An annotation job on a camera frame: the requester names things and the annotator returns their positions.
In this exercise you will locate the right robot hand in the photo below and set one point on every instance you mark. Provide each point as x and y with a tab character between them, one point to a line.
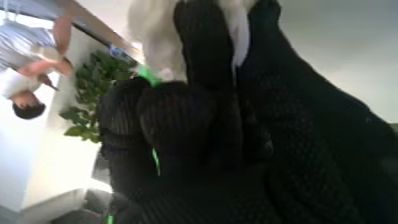
296	140

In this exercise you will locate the white flower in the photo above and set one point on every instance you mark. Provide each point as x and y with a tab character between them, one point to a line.
161	36

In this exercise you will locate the green leafy plant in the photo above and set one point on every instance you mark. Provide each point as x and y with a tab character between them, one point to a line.
95	90

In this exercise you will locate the person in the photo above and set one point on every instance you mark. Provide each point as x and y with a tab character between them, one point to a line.
27	50

